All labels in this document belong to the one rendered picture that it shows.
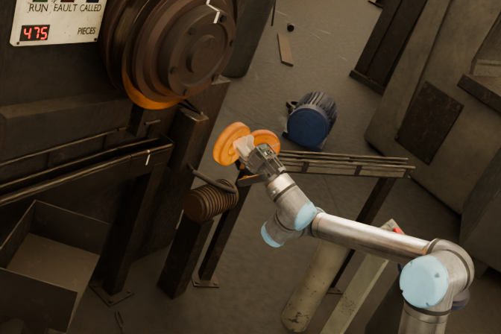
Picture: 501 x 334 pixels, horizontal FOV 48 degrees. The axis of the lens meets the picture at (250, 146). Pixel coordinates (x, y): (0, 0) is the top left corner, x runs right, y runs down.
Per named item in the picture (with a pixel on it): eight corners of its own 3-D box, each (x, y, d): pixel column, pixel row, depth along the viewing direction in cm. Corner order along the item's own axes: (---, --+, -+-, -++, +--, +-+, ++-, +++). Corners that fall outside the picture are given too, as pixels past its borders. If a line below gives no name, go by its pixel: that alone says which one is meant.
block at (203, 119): (158, 159, 215) (176, 106, 204) (172, 156, 221) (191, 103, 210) (177, 175, 210) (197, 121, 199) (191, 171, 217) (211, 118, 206)
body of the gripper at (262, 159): (267, 141, 185) (290, 168, 182) (253, 157, 190) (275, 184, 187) (253, 145, 179) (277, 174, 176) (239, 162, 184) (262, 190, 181)
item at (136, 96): (91, 108, 165) (130, -49, 143) (197, 90, 202) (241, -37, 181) (104, 120, 162) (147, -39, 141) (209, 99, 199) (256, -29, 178)
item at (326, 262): (276, 318, 246) (323, 228, 223) (290, 307, 256) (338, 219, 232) (297, 337, 241) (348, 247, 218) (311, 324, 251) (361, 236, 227)
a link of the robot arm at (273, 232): (291, 245, 192) (311, 226, 184) (266, 252, 185) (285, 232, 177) (278, 222, 196) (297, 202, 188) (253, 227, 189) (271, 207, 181)
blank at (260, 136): (246, 167, 226) (248, 172, 223) (235, 138, 217) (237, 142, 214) (282, 153, 227) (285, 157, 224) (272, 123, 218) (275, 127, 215)
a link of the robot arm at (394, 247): (493, 246, 150) (309, 200, 201) (470, 256, 142) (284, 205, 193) (490, 288, 152) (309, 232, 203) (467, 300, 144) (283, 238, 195)
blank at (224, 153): (219, 127, 180) (227, 132, 179) (248, 117, 192) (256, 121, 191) (207, 166, 188) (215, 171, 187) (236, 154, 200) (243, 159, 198)
